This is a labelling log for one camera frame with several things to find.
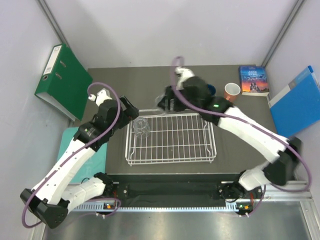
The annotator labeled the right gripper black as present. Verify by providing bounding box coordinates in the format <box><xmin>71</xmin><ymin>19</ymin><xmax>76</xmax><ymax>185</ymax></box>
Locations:
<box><xmin>159</xmin><ymin>84</ymin><xmax>202</xmax><ymax>113</ymax></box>

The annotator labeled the dark blue mug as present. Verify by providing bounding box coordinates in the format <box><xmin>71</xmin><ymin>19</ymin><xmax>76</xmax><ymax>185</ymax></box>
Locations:
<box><xmin>207</xmin><ymin>84</ymin><xmax>216</xmax><ymax>96</ymax></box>

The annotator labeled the orange patterned mug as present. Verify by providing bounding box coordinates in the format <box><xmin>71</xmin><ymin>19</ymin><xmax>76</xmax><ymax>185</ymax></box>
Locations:
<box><xmin>224</xmin><ymin>82</ymin><xmax>241</xmax><ymax>102</ymax></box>

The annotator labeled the clear glass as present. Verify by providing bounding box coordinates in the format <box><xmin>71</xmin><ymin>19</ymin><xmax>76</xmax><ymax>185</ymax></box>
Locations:
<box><xmin>133</xmin><ymin>116</ymin><xmax>151</xmax><ymax>139</ymax></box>
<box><xmin>154</xmin><ymin>93</ymin><xmax>167</xmax><ymax>116</ymax></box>

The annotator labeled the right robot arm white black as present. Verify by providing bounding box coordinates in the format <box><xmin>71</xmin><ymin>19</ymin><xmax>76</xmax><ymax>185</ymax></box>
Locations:
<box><xmin>179</xmin><ymin>76</ymin><xmax>302</xmax><ymax>198</ymax></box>

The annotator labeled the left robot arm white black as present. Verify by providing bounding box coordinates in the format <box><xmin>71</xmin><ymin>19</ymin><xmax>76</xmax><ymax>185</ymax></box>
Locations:
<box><xmin>20</xmin><ymin>93</ymin><xmax>139</xmax><ymax>229</ymax></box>

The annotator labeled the green lever arch binder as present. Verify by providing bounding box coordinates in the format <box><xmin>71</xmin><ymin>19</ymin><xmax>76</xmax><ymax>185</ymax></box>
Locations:
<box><xmin>34</xmin><ymin>44</ymin><xmax>93</xmax><ymax>122</ymax></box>

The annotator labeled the teal cutting board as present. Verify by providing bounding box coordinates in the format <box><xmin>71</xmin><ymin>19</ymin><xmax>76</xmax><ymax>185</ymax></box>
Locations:
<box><xmin>57</xmin><ymin>127</ymin><xmax>108</xmax><ymax>185</ymax></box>

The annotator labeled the Jane Eyre book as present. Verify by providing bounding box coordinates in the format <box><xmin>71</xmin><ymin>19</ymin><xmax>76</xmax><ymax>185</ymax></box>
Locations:
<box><xmin>238</xmin><ymin>65</ymin><xmax>270</xmax><ymax>97</ymax></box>

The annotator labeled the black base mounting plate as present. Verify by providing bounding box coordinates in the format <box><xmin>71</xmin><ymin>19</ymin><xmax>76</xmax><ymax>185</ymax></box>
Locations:
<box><xmin>99</xmin><ymin>173</ymin><xmax>266</xmax><ymax>208</ymax></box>

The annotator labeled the blue folder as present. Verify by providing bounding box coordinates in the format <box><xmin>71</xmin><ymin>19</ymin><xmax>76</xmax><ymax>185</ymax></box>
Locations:
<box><xmin>268</xmin><ymin>65</ymin><xmax>320</xmax><ymax>138</ymax></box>

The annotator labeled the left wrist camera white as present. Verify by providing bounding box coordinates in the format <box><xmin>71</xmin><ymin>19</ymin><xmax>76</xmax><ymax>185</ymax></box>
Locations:
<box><xmin>88</xmin><ymin>88</ymin><xmax>112</xmax><ymax>107</ymax></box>

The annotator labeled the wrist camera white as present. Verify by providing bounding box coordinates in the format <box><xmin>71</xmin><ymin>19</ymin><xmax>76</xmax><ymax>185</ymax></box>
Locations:
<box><xmin>174</xmin><ymin>66</ymin><xmax>195</xmax><ymax>90</ymax></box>
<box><xmin>88</xmin><ymin>88</ymin><xmax>112</xmax><ymax>107</ymax></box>

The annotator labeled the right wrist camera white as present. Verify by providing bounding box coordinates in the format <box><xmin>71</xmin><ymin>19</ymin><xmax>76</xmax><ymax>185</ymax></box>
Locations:
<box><xmin>174</xmin><ymin>66</ymin><xmax>195</xmax><ymax>90</ymax></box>

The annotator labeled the white wire dish rack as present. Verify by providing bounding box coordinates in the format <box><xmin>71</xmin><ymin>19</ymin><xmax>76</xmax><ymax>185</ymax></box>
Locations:
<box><xmin>125</xmin><ymin>109</ymin><xmax>217</xmax><ymax>166</ymax></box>

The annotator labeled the white slotted cable duct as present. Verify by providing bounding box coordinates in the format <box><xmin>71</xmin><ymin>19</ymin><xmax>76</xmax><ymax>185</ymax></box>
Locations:
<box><xmin>72</xmin><ymin>201</ymin><xmax>253</xmax><ymax>213</ymax></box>

